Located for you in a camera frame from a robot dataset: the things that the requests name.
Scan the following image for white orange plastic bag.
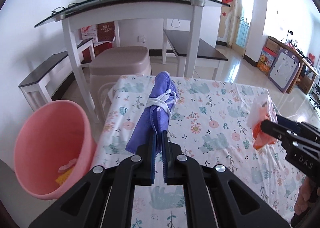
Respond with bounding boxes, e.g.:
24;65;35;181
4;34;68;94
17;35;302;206
247;96;278;150

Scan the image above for yellow foam net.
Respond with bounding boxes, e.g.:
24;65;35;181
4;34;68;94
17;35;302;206
55;168;73;186

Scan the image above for purple face mask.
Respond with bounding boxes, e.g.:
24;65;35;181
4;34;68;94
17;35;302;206
126;71;178;154

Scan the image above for red snack wrapper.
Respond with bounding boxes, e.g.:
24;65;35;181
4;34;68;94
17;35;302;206
58;158;77;174

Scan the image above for person's right hand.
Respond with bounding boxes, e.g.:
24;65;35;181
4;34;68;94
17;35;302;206
294;177;315;216

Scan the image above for wooden desk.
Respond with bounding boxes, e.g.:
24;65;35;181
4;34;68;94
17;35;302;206
264;36;318;94

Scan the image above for kids drawing board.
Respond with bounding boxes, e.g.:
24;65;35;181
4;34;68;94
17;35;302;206
268;48;300;93

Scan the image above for pink plastic bucket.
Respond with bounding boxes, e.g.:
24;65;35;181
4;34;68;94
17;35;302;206
14;100;97;200

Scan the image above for colourful toy box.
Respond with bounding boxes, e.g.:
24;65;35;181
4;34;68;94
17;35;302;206
257;47;277;75

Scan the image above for floral tablecloth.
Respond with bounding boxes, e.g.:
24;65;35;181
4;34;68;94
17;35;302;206
92;75;304;227

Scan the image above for right black white bench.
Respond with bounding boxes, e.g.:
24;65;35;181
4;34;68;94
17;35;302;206
162;29;229;82

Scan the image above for black white bench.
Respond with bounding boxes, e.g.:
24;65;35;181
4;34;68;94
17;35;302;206
18;37;96;112
162;29;229;82

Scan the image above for left black white bench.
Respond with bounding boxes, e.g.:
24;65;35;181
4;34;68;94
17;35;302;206
18;37;96;112

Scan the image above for glass door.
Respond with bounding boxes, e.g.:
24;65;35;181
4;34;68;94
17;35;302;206
235;0;254;49

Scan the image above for beige plastic stool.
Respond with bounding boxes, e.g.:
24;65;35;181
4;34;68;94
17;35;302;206
89;46;151;122

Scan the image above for red cartons under table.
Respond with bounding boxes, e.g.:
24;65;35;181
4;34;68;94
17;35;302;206
80;22;116;56

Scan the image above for white table glass top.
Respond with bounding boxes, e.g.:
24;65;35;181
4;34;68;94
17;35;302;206
35;0;224;123

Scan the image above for eyeglasses on table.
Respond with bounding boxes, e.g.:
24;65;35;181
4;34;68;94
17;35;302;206
52;3;78;15

